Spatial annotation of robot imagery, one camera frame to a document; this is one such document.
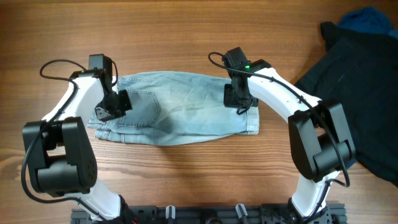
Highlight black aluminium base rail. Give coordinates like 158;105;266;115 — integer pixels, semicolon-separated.
70;203;348;224

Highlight dark blue garment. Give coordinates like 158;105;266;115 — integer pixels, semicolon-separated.
337;7;397;39

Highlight light blue denim shorts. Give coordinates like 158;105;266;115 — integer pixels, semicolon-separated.
88;71;260;146

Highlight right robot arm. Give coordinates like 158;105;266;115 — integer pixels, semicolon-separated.
221;47;356;223

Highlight right black camera cable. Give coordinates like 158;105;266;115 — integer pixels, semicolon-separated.
207;51;351;218

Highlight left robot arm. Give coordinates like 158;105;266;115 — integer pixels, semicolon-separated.
21;54;138;223

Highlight black garment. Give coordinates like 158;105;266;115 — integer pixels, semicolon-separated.
295;22;397;185

